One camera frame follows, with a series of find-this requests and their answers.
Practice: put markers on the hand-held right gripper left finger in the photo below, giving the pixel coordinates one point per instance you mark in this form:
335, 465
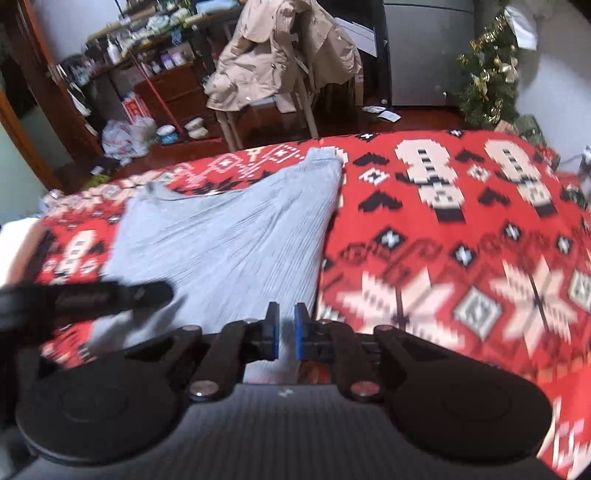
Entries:
274, 331

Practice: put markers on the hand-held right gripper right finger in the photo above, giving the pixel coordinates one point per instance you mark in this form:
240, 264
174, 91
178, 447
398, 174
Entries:
300, 333

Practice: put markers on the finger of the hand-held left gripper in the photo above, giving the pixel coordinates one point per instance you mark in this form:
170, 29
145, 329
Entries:
115, 297

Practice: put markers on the grey t-shirt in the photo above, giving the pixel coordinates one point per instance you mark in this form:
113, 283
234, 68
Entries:
231, 230

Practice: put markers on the folded white cloth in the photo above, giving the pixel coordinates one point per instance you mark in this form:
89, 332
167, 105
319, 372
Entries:
18, 249

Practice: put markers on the red patterned blanket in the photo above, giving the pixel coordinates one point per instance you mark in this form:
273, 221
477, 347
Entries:
438, 254

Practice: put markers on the white plastic bag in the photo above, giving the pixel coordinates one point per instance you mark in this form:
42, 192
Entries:
127, 138

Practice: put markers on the blue bowl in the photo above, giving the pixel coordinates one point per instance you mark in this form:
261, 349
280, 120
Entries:
166, 134

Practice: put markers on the white bowl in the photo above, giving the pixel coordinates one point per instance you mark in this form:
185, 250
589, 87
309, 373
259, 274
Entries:
196, 128

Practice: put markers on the red box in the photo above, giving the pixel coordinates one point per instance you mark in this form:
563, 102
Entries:
136, 108

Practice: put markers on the red broom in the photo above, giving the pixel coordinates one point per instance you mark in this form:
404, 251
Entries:
157, 92

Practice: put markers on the wooden dresser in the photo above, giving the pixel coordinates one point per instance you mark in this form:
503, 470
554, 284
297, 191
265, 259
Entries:
180, 92

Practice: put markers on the glass panel wooden door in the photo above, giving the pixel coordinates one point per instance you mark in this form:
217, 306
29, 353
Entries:
27, 92

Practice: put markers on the white chair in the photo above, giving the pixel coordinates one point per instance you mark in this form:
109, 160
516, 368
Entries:
307, 115

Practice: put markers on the scattered paper scraps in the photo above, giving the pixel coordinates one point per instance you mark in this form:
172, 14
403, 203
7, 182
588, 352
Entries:
382, 114

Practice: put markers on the white lotion bottle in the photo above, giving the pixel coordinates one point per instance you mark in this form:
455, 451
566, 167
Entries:
113, 53

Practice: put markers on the beige jacket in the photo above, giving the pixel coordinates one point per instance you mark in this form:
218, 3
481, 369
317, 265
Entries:
272, 55

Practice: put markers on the cluttered metal shelf rack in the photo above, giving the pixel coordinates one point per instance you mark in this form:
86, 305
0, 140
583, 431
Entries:
152, 23

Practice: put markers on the white desk paper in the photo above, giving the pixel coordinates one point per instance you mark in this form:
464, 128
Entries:
355, 37

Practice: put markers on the silver refrigerator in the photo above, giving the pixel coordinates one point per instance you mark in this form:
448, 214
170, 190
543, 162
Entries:
429, 55

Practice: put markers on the small Christmas tree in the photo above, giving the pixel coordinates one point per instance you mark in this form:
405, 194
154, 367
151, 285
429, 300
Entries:
489, 74

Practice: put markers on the white paper sheet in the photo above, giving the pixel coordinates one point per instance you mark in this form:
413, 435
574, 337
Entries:
521, 25

